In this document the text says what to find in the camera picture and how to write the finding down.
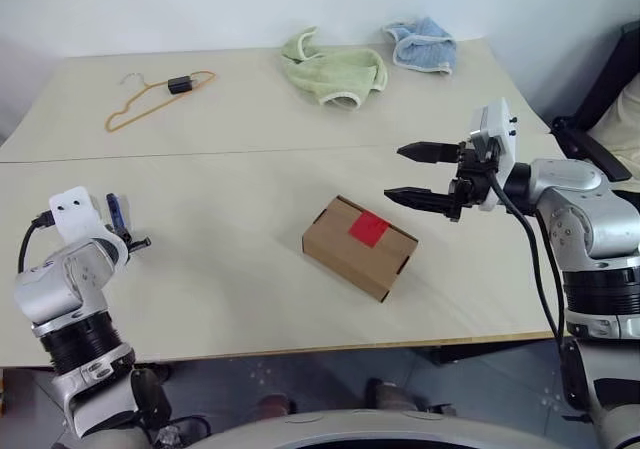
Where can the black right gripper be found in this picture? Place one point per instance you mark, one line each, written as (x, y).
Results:
(472, 184)

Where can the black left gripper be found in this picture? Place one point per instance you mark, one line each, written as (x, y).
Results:
(128, 251)

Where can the brown cardboard box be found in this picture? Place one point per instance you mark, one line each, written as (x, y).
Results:
(345, 264)

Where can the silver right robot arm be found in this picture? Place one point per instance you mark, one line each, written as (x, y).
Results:
(575, 209)

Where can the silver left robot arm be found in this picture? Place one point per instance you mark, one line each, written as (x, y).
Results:
(45, 289)

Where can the red tape square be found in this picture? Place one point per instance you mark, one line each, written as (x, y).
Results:
(369, 229)

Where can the blue towel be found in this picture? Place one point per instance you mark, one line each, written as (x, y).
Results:
(425, 46)

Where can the green towel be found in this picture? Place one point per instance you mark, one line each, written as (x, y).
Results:
(340, 74)

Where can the small black clip block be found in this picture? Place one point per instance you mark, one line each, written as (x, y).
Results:
(180, 85)

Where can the black chair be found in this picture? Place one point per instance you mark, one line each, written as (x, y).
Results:
(595, 144)

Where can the dark rounded shape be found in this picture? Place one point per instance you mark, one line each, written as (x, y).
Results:
(275, 406)
(190, 426)

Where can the cream cushion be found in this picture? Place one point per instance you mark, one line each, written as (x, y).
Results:
(625, 119)

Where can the silver robot torso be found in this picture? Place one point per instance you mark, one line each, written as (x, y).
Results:
(400, 434)

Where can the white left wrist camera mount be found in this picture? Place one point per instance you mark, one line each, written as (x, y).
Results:
(75, 214)

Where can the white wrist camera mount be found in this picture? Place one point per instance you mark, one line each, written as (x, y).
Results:
(497, 124)
(75, 214)

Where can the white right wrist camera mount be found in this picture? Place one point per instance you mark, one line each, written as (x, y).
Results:
(497, 124)

